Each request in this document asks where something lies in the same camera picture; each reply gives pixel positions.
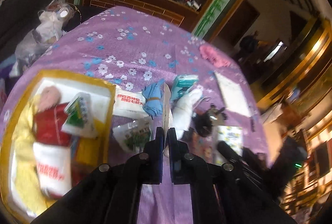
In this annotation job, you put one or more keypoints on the yellow towel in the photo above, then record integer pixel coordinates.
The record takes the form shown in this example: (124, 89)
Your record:
(26, 181)

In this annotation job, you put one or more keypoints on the purple floral tablecloth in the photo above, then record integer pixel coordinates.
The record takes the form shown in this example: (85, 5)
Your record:
(126, 47)

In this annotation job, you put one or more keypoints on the white green printed packet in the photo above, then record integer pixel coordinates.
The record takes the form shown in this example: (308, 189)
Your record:
(133, 136)

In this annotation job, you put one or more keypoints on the white desiccant bag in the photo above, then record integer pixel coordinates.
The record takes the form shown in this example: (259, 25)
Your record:
(167, 117)

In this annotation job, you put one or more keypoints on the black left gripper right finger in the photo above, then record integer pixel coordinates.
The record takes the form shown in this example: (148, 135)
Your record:
(220, 194)

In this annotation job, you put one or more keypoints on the pink fluffy cloth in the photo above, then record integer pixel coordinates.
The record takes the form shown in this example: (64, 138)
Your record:
(49, 97)

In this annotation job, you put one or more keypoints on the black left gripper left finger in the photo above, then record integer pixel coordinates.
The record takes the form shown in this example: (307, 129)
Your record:
(110, 194)

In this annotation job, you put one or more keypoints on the red snack packet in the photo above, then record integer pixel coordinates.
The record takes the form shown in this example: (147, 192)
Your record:
(48, 124)

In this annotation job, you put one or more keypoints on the blue cloth bundle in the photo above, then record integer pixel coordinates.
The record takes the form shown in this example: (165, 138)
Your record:
(153, 99)

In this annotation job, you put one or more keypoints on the white foam box yellow tape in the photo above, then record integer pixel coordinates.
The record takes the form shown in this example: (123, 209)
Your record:
(69, 84)

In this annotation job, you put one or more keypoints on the dark wooden cabinet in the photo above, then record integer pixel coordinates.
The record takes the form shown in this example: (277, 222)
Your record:
(168, 10)

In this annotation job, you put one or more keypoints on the white paper sheet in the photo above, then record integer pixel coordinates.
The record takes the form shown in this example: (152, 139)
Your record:
(233, 96)

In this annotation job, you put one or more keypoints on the white red text packet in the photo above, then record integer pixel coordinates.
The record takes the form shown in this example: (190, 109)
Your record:
(53, 169)
(129, 104)

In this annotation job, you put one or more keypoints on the white plastic bags pile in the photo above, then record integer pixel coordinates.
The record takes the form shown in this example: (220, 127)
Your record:
(31, 44)

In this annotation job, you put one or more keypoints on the black leather sofa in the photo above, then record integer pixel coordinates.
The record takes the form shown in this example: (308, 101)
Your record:
(18, 17)

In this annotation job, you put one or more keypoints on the lemon pattern tissue pack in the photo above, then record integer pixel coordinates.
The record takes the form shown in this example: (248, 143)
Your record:
(231, 135)

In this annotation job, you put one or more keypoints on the teal tissue pack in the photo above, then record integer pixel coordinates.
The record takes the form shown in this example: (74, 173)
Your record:
(182, 84)

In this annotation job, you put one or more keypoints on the yellow snack packet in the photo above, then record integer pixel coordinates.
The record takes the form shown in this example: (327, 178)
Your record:
(90, 151)

